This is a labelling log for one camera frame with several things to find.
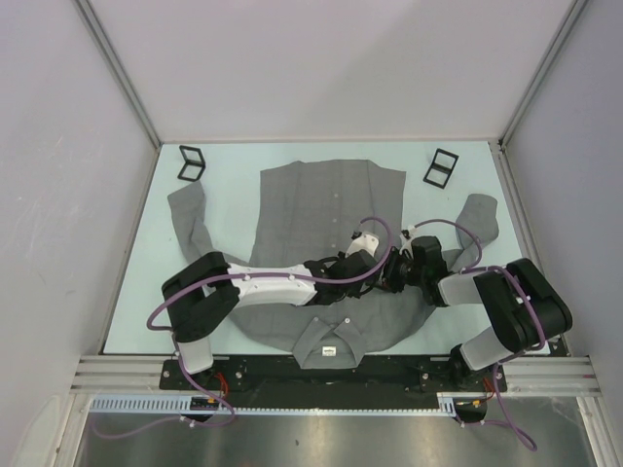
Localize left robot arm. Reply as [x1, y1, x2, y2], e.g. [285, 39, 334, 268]
[161, 250, 385, 389]

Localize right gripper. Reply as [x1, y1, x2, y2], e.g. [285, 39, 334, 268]
[365, 246, 425, 293]

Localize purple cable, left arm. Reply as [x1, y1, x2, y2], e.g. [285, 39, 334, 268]
[91, 216, 393, 438]

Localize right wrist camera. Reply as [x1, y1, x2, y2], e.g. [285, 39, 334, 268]
[400, 225, 418, 253]

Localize white slotted cable duct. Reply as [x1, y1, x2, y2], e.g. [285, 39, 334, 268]
[90, 392, 461, 415]

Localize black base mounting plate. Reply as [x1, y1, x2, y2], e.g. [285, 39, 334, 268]
[159, 355, 507, 395]

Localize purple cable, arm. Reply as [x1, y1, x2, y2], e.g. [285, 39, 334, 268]
[91, 216, 393, 438]
[411, 218, 546, 456]

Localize black display box, left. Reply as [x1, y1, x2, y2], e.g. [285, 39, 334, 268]
[177, 145, 206, 183]

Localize black display box,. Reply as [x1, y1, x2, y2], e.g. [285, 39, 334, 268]
[422, 148, 459, 190]
[177, 145, 206, 183]

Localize grey button-up shirt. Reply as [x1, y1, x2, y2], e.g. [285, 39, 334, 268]
[166, 159, 501, 371]

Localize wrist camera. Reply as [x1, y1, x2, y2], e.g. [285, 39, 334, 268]
[345, 231, 380, 257]
[400, 225, 418, 253]

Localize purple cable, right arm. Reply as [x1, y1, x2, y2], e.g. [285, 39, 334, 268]
[411, 218, 546, 456]

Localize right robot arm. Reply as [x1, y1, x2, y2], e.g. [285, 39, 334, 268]
[381, 235, 572, 390]

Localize aluminium frame rail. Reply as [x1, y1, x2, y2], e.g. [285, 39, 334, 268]
[70, 355, 171, 395]

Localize black display box, right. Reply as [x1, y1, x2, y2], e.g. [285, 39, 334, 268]
[422, 148, 459, 190]

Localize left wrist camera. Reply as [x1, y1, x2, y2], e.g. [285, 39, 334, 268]
[345, 231, 380, 257]

